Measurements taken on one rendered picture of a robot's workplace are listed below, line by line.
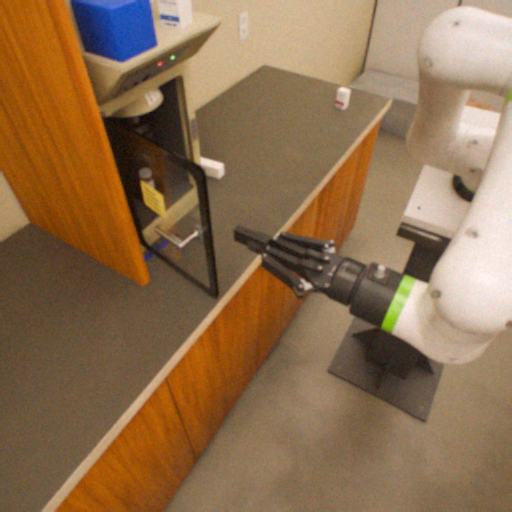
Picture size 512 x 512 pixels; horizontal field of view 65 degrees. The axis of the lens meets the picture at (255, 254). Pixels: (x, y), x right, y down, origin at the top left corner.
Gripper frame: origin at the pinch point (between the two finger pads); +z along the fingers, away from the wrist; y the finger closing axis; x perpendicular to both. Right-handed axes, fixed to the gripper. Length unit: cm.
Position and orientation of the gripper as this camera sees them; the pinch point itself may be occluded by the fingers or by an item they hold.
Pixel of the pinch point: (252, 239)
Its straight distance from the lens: 71.9
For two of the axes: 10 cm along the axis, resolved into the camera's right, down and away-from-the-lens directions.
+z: -8.5, -3.9, 3.7
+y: -5.3, 6.3, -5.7
